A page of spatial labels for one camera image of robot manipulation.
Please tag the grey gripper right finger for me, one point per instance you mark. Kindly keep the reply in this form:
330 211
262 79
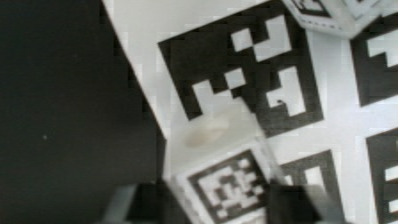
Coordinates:
300 205

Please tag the small white tagged cube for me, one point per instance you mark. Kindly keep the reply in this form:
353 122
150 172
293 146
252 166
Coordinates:
222 169

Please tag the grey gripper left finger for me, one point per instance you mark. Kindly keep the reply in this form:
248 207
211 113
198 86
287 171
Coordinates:
143 205

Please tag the white chair back panel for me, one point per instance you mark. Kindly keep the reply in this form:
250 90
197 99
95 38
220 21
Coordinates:
225 56

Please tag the small white tagged block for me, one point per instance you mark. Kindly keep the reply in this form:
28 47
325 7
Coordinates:
339 16

